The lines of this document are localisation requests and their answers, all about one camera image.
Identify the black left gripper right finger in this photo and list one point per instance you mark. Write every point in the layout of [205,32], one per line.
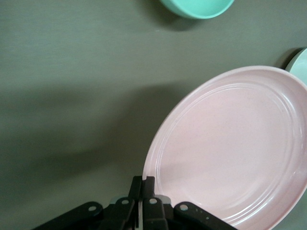
[151,210]

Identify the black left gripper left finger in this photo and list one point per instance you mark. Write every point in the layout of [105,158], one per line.
[124,210]

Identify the pink plate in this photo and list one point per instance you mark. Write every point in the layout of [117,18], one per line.
[227,143]

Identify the brown table cover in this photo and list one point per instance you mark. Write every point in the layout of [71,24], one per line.
[72,72]

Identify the green bowl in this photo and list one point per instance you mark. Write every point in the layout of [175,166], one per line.
[196,7]

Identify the green plate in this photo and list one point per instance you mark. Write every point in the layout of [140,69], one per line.
[301,64]

